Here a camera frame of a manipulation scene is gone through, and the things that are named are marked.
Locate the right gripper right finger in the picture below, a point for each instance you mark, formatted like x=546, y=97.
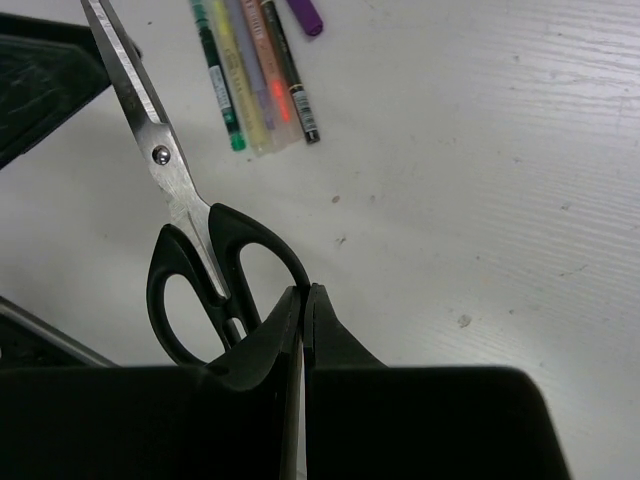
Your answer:
x=334, y=366

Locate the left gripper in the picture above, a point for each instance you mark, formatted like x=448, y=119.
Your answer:
x=49, y=71

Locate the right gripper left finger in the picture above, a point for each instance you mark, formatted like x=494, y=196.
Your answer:
x=253, y=429

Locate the white marker purple cap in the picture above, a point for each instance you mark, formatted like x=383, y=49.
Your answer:
x=307, y=16

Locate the grey purple highlighter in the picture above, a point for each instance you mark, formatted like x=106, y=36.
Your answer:
x=260, y=95

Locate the orange highlighter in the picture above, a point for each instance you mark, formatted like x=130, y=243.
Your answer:
x=287, y=129

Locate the black thin pen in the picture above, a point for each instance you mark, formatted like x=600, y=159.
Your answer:
x=294, y=85

